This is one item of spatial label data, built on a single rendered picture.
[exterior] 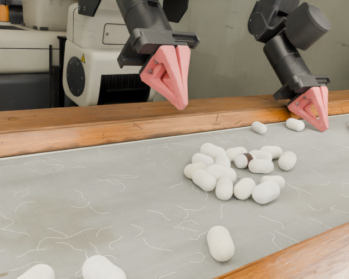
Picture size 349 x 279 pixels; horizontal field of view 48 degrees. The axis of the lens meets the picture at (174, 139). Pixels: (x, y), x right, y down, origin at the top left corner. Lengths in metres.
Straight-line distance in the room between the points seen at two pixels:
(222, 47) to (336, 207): 2.44
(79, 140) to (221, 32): 2.39
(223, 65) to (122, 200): 2.48
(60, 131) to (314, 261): 0.35
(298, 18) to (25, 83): 0.80
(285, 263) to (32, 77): 1.06
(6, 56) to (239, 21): 1.85
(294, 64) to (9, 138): 0.52
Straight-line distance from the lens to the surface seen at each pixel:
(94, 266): 0.29
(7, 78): 1.23
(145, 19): 0.54
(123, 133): 0.56
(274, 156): 0.56
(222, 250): 0.32
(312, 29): 0.77
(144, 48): 0.50
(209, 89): 2.95
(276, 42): 0.80
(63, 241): 0.34
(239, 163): 0.51
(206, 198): 0.43
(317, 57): 2.41
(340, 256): 0.34
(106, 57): 1.00
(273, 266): 0.30
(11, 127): 0.53
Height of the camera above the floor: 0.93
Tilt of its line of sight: 19 degrees down
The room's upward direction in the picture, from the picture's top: 7 degrees clockwise
